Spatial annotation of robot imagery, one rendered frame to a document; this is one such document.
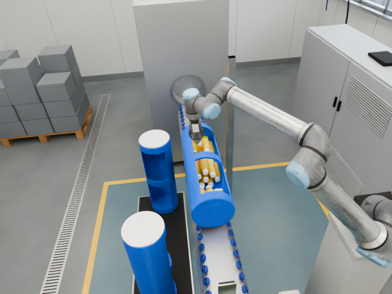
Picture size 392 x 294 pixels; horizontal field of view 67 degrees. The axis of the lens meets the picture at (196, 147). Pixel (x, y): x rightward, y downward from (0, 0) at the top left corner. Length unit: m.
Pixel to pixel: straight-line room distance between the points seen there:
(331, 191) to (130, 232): 1.22
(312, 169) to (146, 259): 1.21
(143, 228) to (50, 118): 3.14
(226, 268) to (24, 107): 3.76
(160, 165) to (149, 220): 1.16
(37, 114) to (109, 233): 2.24
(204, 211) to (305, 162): 0.84
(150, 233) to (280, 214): 1.82
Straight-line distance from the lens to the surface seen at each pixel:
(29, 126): 5.00
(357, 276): 2.14
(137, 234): 1.98
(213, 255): 1.96
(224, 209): 1.93
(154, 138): 2.71
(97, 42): 6.34
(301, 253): 3.18
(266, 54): 6.67
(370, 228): 1.59
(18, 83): 4.67
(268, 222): 3.33
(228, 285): 1.74
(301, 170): 1.28
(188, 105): 1.60
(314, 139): 1.33
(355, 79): 3.25
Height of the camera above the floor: 2.59
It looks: 38 degrees down
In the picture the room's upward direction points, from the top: 4 degrees counter-clockwise
